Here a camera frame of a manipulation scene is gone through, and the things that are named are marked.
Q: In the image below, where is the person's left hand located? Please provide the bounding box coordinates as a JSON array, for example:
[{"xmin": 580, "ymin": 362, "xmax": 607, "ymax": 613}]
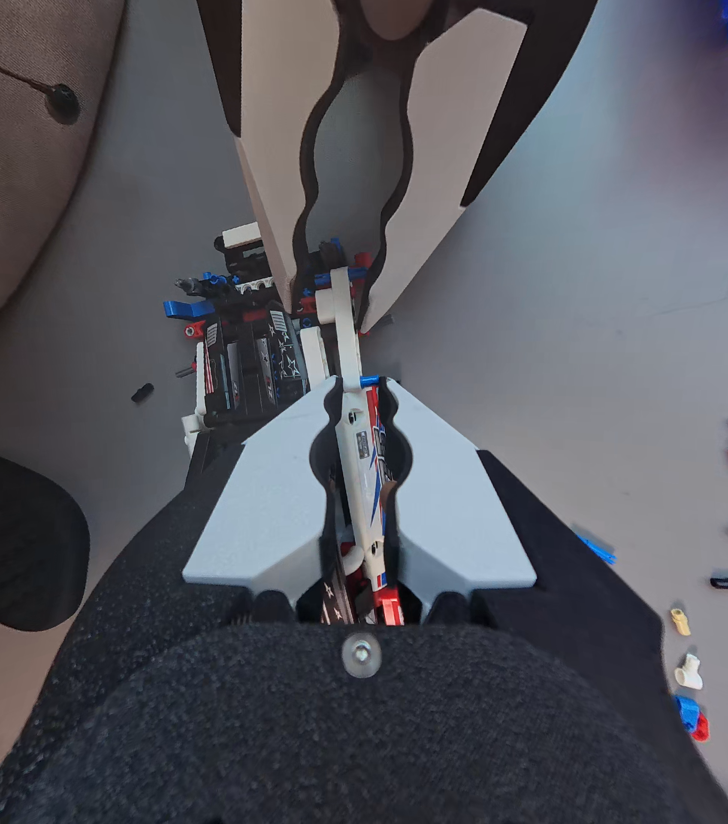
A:
[{"xmin": 362, "ymin": 0, "xmax": 432, "ymax": 41}]

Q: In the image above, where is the person's beige printed top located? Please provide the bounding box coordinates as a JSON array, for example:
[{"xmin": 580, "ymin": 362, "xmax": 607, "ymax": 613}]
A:
[{"xmin": 0, "ymin": 0, "xmax": 128, "ymax": 387}]

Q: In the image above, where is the toy brick car model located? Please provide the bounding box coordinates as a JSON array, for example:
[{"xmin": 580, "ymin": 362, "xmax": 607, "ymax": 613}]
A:
[{"xmin": 163, "ymin": 222, "xmax": 406, "ymax": 628}]

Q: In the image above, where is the blue red brick connector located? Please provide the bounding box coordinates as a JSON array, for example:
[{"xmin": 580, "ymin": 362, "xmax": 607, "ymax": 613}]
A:
[{"xmin": 674, "ymin": 694, "xmax": 711, "ymax": 742}]

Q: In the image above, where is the black chair armrest pad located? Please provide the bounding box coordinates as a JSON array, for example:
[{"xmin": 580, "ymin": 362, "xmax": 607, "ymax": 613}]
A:
[{"xmin": 0, "ymin": 438, "xmax": 91, "ymax": 633}]

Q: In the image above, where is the white brick beam assembly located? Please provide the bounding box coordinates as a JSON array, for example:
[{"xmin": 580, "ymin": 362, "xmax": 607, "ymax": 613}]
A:
[{"xmin": 314, "ymin": 265, "xmax": 381, "ymax": 392}]

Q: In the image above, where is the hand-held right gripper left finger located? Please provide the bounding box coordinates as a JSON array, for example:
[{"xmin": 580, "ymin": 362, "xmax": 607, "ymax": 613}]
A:
[{"xmin": 181, "ymin": 375, "xmax": 345, "ymax": 596}]

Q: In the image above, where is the grey desk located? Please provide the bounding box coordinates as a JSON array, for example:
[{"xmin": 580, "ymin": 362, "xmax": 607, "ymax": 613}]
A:
[{"xmin": 0, "ymin": 0, "xmax": 728, "ymax": 824}]

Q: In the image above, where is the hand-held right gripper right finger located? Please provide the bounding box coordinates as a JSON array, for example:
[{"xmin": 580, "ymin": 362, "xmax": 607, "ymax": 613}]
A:
[{"xmin": 380, "ymin": 376, "xmax": 538, "ymax": 606}]

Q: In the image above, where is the long blue brick pin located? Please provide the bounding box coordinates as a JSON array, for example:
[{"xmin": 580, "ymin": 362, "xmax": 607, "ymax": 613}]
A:
[{"xmin": 573, "ymin": 529, "xmax": 617, "ymax": 566}]

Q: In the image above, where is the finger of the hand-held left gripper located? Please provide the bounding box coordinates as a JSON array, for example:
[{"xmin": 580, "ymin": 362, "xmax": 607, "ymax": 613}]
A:
[
  {"xmin": 357, "ymin": 6, "xmax": 529, "ymax": 337},
  {"xmin": 233, "ymin": 0, "xmax": 355, "ymax": 313}
]

